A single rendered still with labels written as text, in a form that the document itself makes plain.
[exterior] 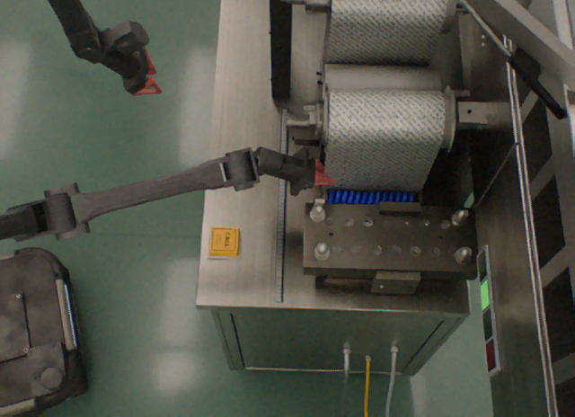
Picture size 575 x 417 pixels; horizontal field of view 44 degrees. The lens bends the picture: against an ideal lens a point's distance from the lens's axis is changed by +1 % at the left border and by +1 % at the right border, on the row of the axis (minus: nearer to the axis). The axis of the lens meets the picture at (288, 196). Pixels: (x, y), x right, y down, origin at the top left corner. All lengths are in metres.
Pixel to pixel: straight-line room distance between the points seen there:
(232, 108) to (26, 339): 1.06
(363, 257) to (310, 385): 1.04
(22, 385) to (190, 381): 0.56
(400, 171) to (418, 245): 0.18
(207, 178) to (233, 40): 0.66
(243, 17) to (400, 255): 0.87
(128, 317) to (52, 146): 0.80
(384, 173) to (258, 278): 0.41
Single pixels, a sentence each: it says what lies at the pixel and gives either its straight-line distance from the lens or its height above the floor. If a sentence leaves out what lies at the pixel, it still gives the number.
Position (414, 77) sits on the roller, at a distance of 1.62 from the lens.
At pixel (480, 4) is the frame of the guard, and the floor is 1.86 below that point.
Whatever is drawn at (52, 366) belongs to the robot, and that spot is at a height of 0.28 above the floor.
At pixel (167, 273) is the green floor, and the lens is 2.73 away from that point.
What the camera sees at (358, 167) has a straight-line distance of 1.59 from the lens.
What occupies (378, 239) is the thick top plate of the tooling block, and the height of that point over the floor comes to 1.03.
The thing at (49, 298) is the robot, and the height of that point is 0.24.
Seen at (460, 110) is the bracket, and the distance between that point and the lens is 1.53.
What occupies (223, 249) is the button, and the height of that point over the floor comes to 0.92.
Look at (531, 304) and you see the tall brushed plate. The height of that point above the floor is 1.42.
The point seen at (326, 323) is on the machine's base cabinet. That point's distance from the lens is 1.86.
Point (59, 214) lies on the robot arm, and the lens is 1.53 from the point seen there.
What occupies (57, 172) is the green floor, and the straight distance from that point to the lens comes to 2.99.
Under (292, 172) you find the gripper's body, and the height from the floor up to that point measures 1.15.
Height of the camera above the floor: 2.56
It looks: 65 degrees down
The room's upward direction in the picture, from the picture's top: 1 degrees clockwise
